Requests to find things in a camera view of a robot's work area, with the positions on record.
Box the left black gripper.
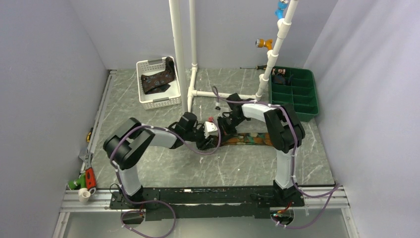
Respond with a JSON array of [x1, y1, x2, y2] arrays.
[[185, 125, 215, 151]]

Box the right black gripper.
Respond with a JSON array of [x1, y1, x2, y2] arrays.
[[217, 114, 245, 144]]

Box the colourful patterned tie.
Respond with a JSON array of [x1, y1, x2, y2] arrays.
[[221, 132, 273, 147]]

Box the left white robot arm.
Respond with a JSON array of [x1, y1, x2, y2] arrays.
[[103, 112, 221, 208]]

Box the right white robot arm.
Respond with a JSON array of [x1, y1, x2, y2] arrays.
[[217, 93, 306, 206]]

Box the white perforated plastic basket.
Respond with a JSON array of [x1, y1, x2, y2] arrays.
[[136, 56, 181, 110]]

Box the black yellow screwdriver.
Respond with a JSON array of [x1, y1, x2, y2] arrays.
[[240, 65, 267, 70]]

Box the dark brown patterned tie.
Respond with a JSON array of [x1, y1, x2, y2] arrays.
[[141, 57, 175, 95]]

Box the rolled dark tie in tray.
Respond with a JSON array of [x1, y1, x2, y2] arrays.
[[271, 68, 289, 85]]

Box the green compartment tray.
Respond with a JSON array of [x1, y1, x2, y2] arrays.
[[268, 66, 319, 122]]

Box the orange nozzle fitting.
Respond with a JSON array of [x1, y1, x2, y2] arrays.
[[255, 39, 273, 51]]

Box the red grey pipe wrench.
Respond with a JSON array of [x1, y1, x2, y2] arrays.
[[79, 148, 97, 194]]

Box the green pipe fitting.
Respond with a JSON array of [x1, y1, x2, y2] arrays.
[[67, 173, 87, 190]]

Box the white pipe coupling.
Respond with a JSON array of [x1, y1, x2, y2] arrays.
[[78, 188, 91, 204]]

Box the blue nozzle fitting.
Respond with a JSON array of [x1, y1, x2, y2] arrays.
[[275, 0, 289, 19]]

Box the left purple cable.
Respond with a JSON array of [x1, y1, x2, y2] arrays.
[[109, 119, 222, 238]]

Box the purple cable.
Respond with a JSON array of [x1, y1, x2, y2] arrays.
[[109, 119, 222, 238], [211, 86, 342, 230]]

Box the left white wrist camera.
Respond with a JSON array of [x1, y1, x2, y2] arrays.
[[204, 117, 219, 138]]

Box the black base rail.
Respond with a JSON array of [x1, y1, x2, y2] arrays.
[[109, 184, 305, 221]]

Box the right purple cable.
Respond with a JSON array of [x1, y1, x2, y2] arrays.
[[211, 86, 342, 230]]

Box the white PVC pipe frame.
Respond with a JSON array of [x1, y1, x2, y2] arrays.
[[168, 0, 300, 126]]

